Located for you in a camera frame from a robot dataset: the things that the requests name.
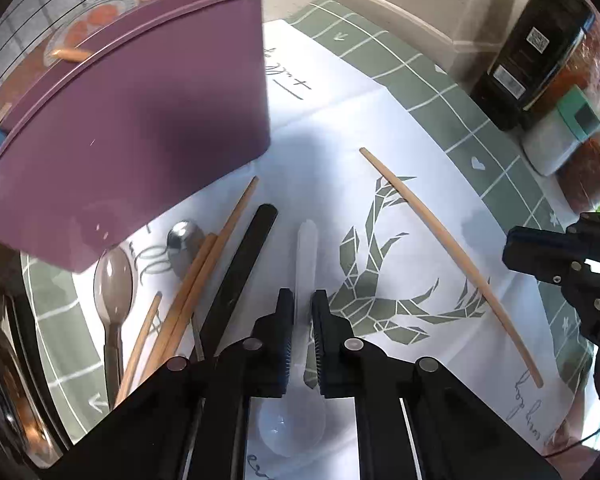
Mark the wooden chopstick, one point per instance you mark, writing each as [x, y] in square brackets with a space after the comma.
[145, 330]
[450, 245]
[200, 266]
[240, 205]
[70, 54]

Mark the brown translucent spoon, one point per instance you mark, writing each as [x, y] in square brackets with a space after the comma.
[114, 285]

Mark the black plastic spoon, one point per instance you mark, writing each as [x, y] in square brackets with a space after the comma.
[245, 260]

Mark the pink cloth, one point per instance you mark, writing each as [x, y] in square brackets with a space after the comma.
[565, 435]

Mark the steel pot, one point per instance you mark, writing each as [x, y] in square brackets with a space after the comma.
[5, 390]

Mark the chili flake jar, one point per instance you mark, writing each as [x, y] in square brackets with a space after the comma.
[590, 175]

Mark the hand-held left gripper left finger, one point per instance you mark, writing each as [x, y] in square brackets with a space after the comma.
[286, 355]

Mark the jar with teal lid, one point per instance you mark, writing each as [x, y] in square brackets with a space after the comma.
[550, 145]

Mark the white printed paper sheet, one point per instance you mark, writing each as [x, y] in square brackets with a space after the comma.
[330, 125]

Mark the black bottle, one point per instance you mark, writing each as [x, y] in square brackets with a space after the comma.
[525, 50]

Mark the purple utensil holder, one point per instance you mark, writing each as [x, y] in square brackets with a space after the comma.
[130, 135]

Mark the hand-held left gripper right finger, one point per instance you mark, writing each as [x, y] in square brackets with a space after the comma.
[318, 355]

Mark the orange capped chili bottle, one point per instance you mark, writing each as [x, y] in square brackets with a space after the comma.
[575, 80]

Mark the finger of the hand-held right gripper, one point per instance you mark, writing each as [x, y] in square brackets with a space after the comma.
[595, 225]
[530, 255]

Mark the metal spoon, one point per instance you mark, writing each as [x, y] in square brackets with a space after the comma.
[182, 245]

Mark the green grid mat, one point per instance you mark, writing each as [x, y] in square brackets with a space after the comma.
[415, 75]

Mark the white plastic spoon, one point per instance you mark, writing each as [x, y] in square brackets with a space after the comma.
[306, 250]

